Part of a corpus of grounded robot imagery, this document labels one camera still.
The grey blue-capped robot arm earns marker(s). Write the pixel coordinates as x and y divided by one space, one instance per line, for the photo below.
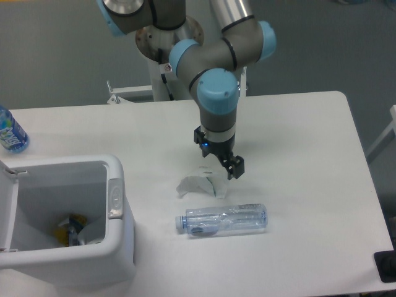
206 71

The white pedestal base frame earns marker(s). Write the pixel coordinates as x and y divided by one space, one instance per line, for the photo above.
120 95

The white frame at right edge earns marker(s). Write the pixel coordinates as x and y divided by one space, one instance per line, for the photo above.
383 140

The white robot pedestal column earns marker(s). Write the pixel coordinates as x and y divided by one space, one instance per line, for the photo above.
164 74

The white plastic trash can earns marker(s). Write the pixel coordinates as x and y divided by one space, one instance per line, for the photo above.
36 195

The crushed clear plastic bottle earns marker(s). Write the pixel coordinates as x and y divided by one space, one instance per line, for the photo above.
227 220

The blue labelled water bottle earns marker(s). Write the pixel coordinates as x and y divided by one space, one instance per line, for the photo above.
13 137

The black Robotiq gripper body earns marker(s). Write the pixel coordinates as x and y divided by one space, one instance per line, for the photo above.
221 148

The white paper trash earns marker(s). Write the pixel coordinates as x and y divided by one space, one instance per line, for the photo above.
205 179

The yellow trash in can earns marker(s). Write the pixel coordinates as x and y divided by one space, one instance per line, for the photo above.
67 231

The black clamp at table edge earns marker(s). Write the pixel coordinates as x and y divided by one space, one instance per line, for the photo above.
385 263

